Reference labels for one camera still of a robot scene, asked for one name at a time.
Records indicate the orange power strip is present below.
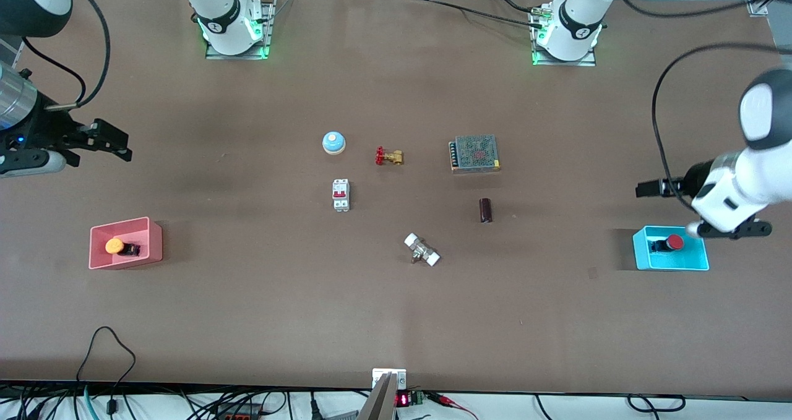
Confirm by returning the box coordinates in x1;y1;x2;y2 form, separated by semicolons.
210;406;268;420

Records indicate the metal fitting with white caps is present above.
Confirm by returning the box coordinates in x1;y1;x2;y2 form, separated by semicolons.
404;233;441;267

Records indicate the red alligator clip lead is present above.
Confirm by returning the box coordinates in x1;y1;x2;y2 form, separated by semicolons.
427;392;480;420

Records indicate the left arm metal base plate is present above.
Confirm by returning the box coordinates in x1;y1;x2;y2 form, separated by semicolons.
531;6;598;67

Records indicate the cyan plastic bin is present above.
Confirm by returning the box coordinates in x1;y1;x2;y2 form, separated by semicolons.
632;225;710;272

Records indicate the black looped cable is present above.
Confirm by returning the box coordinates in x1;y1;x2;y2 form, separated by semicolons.
75;326;137;420

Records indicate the black coiled cable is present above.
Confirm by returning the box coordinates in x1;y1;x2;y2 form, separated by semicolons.
627;394;686;413

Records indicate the pink plastic bin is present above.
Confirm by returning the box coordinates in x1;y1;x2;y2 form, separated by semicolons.
88;216;163;270

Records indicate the white table edge bracket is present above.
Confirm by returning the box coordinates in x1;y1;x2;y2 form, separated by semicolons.
372;368;407;391

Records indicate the black cables to arm base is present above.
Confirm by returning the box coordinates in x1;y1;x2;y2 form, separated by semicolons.
421;0;548;31

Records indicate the yellow mushroom push button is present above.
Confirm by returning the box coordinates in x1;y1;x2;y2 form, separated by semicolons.
105;238;142;257

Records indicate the grey camera mount bar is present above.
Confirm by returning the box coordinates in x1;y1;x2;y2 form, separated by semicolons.
358;372;397;420

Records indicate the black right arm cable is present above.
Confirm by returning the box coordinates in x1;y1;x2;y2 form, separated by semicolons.
62;0;112;108
22;35;87;106

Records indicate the red mushroom push button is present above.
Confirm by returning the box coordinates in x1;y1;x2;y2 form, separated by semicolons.
647;234;685;254

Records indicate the metal mesh power supply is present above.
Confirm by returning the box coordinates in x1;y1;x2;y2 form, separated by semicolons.
449;134;501;174

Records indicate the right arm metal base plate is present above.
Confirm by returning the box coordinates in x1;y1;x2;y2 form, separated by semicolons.
205;0;276;60

